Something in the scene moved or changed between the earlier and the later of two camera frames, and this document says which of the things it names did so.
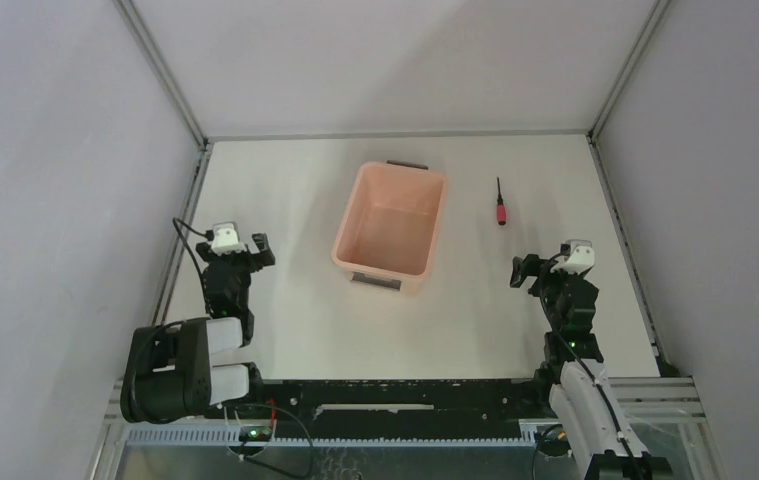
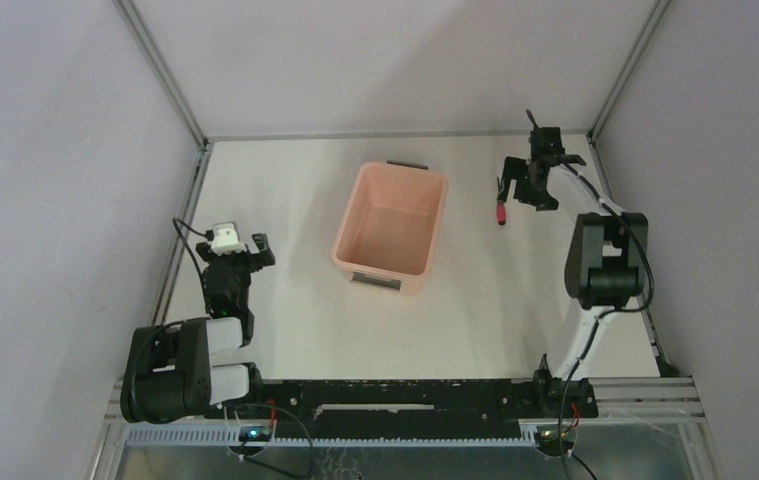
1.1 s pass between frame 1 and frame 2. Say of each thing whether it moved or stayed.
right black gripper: moved
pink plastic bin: stayed
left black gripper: stayed
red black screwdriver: stayed
